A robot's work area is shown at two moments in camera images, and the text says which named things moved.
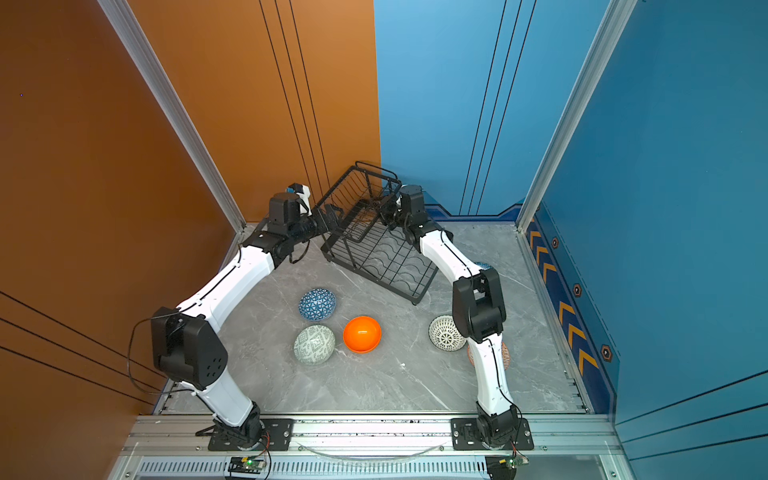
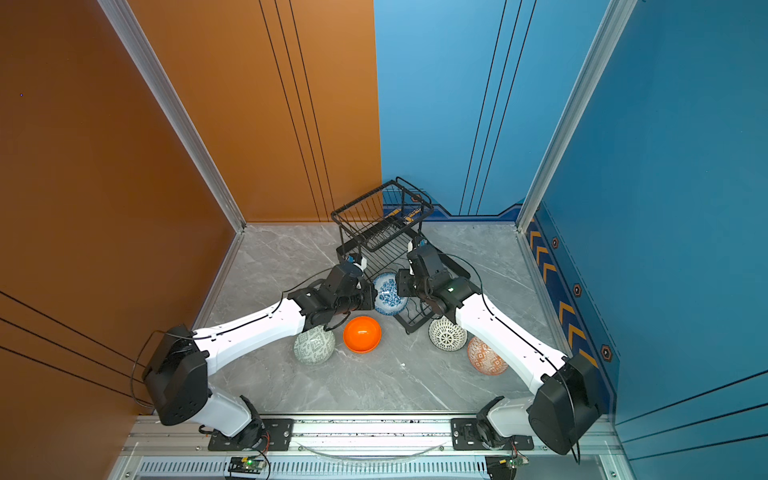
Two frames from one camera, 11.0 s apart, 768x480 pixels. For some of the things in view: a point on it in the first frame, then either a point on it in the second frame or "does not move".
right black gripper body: [393, 216] to [409, 285]
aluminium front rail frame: [374, 446] does not move
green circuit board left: [246, 465] does not move
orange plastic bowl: [362, 334] does not move
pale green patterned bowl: [314, 344] does not move
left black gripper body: [312, 227] to [363, 299]
